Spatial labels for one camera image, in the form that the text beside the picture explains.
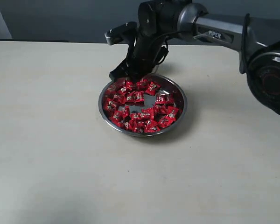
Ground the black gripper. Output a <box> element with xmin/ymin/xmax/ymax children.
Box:
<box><xmin>109</xmin><ymin>31</ymin><xmax>168</xmax><ymax>82</ymax></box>

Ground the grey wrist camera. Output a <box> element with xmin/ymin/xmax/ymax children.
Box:
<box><xmin>105</xmin><ymin>21</ymin><xmax>138</xmax><ymax>46</ymax></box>

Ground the red wrapped candy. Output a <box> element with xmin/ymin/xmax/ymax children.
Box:
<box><xmin>155</xmin><ymin>94</ymin><xmax>175</xmax><ymax>105</ymax></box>
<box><xmin>103</xmin><ymin>98</ymin><xmax>119</xmax><ymax>112</ymax></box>
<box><xmin>144</xmin><ymin>119</ymin><xmax>160</xmax><ymax>133</ymax></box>
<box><xmin>130</xmin><ymin>108</ymin><xmax>154</xmax><ymax>120</ymax></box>
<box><xmin>158</xmin><ymin>116</ymin><xmax>175</xmax><ymax>129</ymax></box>
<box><xmin>109</xmin><ymin>110</ymin><xmax>129</xmax><ymax>123</ymax></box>
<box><xmin>145</xmin><ymin>82</ymin><xmax>161</xmax><ymax>96</ymax></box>
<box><xmin>167</xmin><ymin>106</ymin><xmax>179</xmax><ymax>122</ymax></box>

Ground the small stainless steel cup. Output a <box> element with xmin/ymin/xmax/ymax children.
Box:
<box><xmin>151</xmin><ymin>65</ymin><xmax>159</xmax><ymax>73</ymax></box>

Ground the black cable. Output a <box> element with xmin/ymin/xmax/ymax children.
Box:
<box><xmin>154</xmin><ymin>35</ymin><xmax>170</xmax><ymax>65</ymax></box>

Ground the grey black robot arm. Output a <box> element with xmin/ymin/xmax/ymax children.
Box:
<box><xmin>105</xmin><ymin>0</ymin><xmax>280</xmax><ymax>115</ymax></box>

